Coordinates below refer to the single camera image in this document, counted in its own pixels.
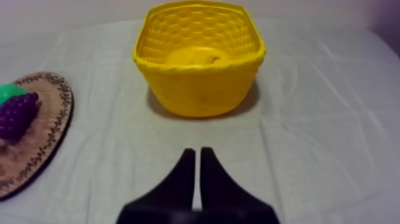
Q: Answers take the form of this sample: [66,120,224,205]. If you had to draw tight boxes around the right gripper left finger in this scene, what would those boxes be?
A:
[116,148,196,224]

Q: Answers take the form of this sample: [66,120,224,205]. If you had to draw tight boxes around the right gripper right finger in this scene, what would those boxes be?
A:
[199,147,281,224]

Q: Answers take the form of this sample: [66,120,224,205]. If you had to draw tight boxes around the yellow plastic basket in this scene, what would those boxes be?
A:
[132,0,267,119]

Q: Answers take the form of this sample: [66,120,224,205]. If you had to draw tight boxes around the round wooden board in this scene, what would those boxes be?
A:
[0,71,74,201]

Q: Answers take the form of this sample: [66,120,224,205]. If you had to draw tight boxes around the purple toy grapes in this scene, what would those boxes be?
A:
[0,92,40,141]

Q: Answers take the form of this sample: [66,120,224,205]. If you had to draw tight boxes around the green toy pear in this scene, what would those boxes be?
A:
[0,83,30,105]

